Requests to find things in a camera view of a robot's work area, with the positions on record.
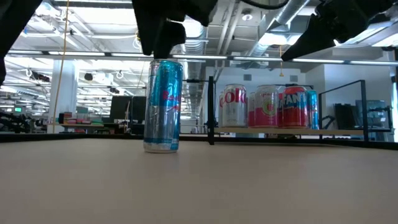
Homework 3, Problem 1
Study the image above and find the silver ceiling duct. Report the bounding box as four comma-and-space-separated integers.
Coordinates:
180, 26, 208, 119
248, 0, 312, 57

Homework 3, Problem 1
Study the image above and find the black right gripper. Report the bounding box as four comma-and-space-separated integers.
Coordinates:
280, 0, 396, 62

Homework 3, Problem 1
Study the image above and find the silver Diet Coke can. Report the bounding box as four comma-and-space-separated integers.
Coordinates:
221, 83, 248, 128
218, 91, 225, 127

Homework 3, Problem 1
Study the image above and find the blue silver Red Bull can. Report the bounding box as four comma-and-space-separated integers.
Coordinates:
143, 58, 183, 154
306, 90, 320, 130

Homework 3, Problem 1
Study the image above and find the white pillar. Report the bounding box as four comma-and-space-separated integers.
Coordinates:
49, 60, 78, 134

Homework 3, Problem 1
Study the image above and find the black computer monitor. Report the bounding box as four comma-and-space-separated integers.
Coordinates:
131, 95, 147, 121
109, 95, 132, 121

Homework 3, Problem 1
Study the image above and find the pink white Spindrift can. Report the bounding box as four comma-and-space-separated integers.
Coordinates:
254, 85, 280, 128
248, 92, 256, 128

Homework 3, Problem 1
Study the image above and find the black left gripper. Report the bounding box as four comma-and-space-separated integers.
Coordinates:
131, 0, 219, 60

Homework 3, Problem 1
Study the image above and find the yellow cable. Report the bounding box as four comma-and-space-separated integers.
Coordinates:
52, 0, 70, 134

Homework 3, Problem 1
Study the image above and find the stack of colourful boxes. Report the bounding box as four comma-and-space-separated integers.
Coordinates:
58, 107, 105, 125

